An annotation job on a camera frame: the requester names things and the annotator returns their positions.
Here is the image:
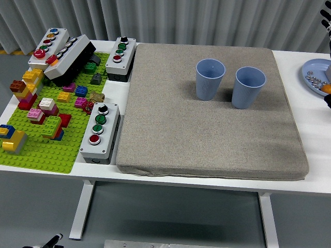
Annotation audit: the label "dark pink toy brick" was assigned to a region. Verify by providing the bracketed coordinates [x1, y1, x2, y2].
[41, 104, 59, 117]

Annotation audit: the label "green studded toy baseplate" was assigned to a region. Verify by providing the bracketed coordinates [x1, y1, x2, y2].
[0, 52, 111, 175]

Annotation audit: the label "red toy brick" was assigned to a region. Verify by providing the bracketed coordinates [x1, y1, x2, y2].
[58, 113, 72, 128]
[29, 115, 47, 125]

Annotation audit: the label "small yellow toy brick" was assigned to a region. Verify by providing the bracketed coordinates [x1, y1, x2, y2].
[56, 91, 71, 103]

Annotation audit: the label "blue plate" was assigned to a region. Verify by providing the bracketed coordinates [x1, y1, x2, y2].
[302, 58, 331, 98]

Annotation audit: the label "grey pleated curtain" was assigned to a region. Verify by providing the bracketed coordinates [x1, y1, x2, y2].
[0, 0, 331, 55]

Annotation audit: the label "blue and yellow toy brick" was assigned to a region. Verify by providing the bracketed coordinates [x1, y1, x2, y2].
[0, 124, 16, 139]

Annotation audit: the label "grey control box black base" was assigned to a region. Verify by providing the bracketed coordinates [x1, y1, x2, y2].
[43, 35, 97, 86]

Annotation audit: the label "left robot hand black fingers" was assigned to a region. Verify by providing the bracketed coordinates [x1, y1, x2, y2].
[22, 233, 64, 248]

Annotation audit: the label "large yellow grey brick stack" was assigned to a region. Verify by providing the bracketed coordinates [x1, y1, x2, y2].
[1, 129, 28, 155]

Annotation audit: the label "green toy brick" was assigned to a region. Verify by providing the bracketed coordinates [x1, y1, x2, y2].
[83, 61, 97, 74]

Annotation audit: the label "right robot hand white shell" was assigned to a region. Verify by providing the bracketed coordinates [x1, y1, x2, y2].
[320, 0, 331, 56]

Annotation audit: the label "light pink toy brick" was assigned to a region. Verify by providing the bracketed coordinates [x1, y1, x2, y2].
[27, 107, 44, 120]

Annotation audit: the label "black curved toy piece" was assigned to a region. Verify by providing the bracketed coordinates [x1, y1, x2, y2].
[86, 54, 101, 67]

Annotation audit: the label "blue ribbed plastic cup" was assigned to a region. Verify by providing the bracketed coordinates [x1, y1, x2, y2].
[195, 58, 226, 101]
[231, 66, 267, 110]

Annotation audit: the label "white toy brick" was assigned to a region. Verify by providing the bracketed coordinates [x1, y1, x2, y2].
[38, 97, 56, 110]

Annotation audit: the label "green orange brick stack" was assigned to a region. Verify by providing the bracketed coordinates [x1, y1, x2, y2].
[40, 115, 65, 142]

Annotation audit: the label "red valve wheel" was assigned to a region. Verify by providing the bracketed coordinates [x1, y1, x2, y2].
[83, 101, 96, 114]

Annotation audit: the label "white table leg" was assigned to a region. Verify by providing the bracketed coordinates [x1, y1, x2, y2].
[68, 179, 96, 240]
[258, 192, 280, 248]

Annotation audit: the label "grey-brown fabric mat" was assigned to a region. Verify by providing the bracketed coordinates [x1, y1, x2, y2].
[115, 42, 310, 180]

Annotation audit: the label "grey five-button control box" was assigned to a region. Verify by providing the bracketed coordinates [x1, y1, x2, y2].
[27, 27, 70, 72]

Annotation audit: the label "yellow and grey toy brick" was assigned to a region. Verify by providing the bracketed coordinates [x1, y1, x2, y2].
[22, 68, 44, 85]

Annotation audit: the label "brass pipe fitting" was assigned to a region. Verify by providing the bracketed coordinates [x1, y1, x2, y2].
[89, 90, 106, 103]

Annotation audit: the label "yellow pink red brick tower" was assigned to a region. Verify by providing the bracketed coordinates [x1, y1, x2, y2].
[12, 82, 39, 111]

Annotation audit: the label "grey four-button control box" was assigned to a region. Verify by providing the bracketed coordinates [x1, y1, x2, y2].
[79, 102, 121, 165]
[105, 36, 137, 83]

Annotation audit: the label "brown toy brick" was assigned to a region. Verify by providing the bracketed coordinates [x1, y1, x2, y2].
[9, 80, 26, 93]

